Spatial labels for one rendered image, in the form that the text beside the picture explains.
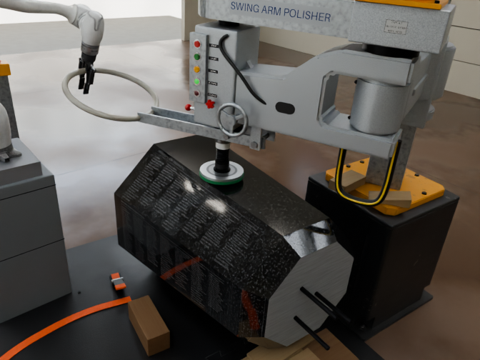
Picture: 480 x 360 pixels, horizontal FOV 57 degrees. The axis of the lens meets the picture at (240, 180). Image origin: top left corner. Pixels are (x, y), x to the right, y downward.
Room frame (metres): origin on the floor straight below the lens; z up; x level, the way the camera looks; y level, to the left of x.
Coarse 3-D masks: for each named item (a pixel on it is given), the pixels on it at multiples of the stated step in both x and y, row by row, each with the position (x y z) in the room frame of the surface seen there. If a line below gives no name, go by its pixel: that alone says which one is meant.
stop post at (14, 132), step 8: (0, 64) 2.92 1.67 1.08; (8, 64) 2.95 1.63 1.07; (0, 72) 2.91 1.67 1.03; (8, 72) 2.94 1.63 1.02; (0, 80) 2.93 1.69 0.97; (8, 80) 2.95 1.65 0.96; (0, 88) 2.92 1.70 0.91; (8, 88) 2.95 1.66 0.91; (0, 96) 2.91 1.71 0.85; (8, 96) 2.94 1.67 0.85; (8, 104) 2.94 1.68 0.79; (8, 112) 2.93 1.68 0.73; (16, 128) 2.95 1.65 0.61; (16, 136) 2.95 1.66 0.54
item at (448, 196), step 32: (320, 192) 2.16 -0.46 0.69; (448, 192) 2.17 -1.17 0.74; (352, 224) 1.96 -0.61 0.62; (384, 224) 1.81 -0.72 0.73; (416, 224) 1.91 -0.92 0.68; (448, 224) 2.11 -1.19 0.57; (384, 256) 1.78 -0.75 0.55; (416, 256) 1.97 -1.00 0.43; (352, 288) 1.89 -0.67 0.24; (384, 288) 1.83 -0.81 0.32; (416, 288) 2.04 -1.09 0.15; (352, 320) 1.85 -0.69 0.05; (384, 320) 1.89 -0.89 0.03
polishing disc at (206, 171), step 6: (210, 162) 1.97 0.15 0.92; (204, 168) 1.91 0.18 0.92; (210, 168) 1.91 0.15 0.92; (234, 168) 1.93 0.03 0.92; (240, 168) 1.93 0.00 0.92; (204, 174) 1.84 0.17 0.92; (210, 174) 1.84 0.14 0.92; (216, 174) 1.85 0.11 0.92; (222, 174) 1.85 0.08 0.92; (228, 174) 1.86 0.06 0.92; (234, 174) 1.86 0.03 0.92; (240, 174) 1.86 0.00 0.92; (216, 180) 1.80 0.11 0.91; (222, 180) 1.80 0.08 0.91; (228, 180) 1.80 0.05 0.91; (234, 180) 1.82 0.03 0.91
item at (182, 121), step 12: (156, 108) 2.13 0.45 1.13; (144, 120) 2.03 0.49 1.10; (156, 120) 1.99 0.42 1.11; (168, 120) 1.97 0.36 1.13; (180, 120) 2.07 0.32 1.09; (192, 120) 2.04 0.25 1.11; (192, 132) 1.91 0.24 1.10; (204, 132) 1.88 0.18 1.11; (216, 132) 1.85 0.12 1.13; (264, 132) 1.87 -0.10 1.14; (252, 144) 1.73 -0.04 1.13; (264, 144) 1.75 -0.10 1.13
